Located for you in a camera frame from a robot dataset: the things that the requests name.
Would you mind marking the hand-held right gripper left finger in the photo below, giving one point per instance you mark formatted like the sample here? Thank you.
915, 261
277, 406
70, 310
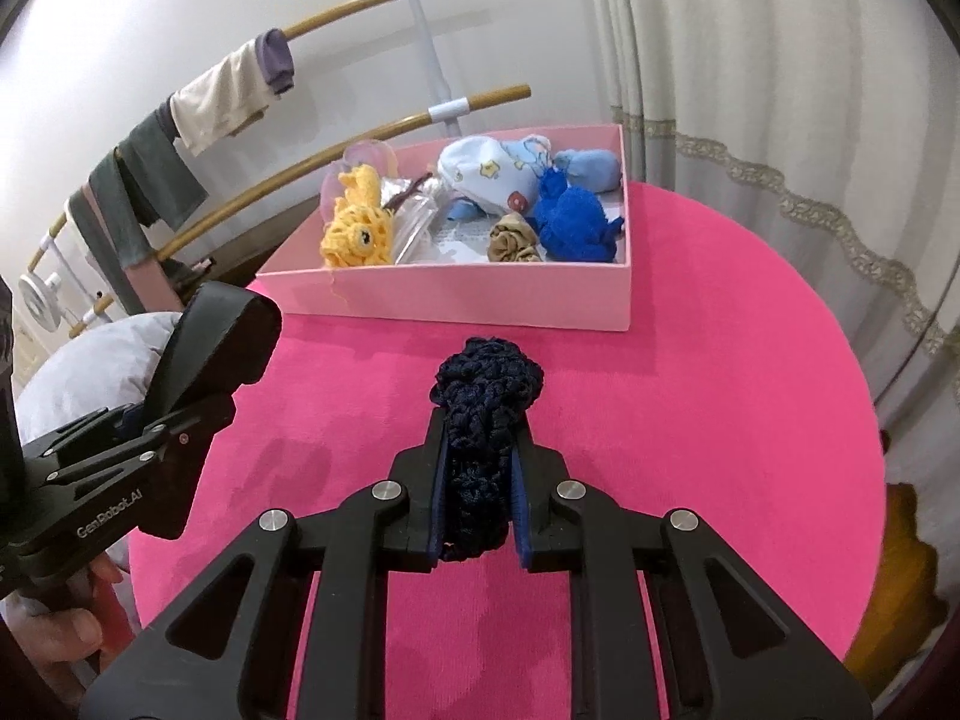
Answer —
416, 510

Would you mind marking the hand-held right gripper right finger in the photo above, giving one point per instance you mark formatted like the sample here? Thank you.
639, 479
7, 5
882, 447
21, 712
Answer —
540, 517

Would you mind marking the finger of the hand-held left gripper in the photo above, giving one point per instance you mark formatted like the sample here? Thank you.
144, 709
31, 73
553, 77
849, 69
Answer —
97, 427
172, 439

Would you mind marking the navy crochet scrunchie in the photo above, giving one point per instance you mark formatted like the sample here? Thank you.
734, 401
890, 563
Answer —
484, 390

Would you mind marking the pink cardboard box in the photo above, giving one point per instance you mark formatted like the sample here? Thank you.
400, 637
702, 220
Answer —
465, 292

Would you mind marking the olive satin scrunchie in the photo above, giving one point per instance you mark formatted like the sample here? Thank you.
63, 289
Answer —
514, 240

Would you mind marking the yellow crochet cloth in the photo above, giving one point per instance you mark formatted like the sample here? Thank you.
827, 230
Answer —
356, 229

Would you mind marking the bag of cotton swabs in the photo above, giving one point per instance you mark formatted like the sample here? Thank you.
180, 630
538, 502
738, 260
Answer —
420, 229

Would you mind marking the royal blue knit cloth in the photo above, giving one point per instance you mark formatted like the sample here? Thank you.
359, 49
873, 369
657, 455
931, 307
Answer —
574, 221

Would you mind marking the person's left hand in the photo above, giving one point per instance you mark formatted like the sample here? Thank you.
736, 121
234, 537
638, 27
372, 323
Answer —
67, 630

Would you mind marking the grey pillow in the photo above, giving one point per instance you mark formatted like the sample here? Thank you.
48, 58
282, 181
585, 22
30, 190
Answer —
90, 367

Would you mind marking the small white fan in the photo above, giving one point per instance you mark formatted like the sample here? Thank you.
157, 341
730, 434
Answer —
41, 300

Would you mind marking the dark brown furniture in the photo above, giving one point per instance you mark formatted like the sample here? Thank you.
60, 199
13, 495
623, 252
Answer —
217, 274

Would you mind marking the grey and pink garment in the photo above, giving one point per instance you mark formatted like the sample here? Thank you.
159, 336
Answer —
112, 236

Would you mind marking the pink round tablecloth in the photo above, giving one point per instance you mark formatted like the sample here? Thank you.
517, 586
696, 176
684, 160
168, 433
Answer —
712, 390

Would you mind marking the dark green garment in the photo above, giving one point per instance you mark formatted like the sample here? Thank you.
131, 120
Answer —
150, 172

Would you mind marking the small blue baby sock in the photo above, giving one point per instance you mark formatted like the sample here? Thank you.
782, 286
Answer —
461, 210

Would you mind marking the cream garment with purple cuff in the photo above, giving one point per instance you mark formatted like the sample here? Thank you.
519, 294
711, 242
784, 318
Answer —
217, 105

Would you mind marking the white printed baby hat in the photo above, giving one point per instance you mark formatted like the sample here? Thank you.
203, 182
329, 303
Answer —
480, 176

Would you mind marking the mustard yellow cushion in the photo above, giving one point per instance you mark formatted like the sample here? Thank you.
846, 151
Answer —
896, 585

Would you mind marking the wooden clothes drying rack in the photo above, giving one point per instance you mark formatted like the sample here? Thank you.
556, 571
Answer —
429, 37

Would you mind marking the beige lace-trimmed curtain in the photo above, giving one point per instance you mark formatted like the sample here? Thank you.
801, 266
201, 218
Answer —
772, 37

